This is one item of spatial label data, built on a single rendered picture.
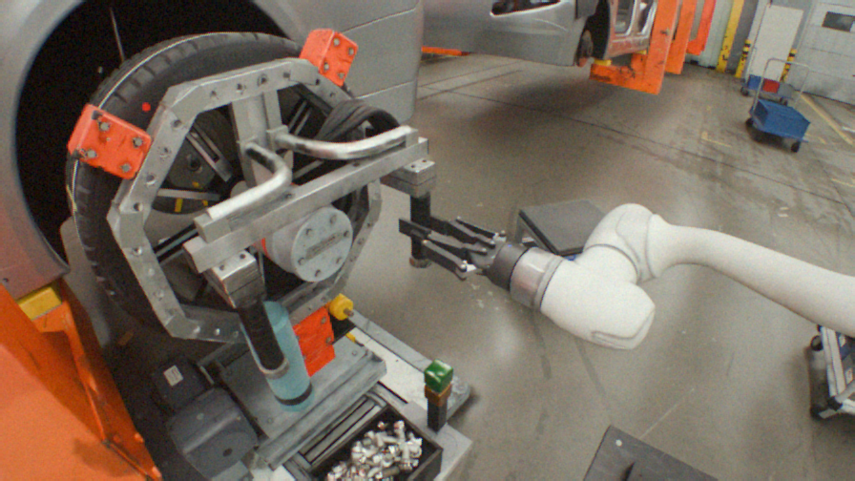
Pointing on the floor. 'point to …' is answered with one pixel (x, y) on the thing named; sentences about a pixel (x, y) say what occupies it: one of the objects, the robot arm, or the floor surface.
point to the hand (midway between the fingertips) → (421, 225)
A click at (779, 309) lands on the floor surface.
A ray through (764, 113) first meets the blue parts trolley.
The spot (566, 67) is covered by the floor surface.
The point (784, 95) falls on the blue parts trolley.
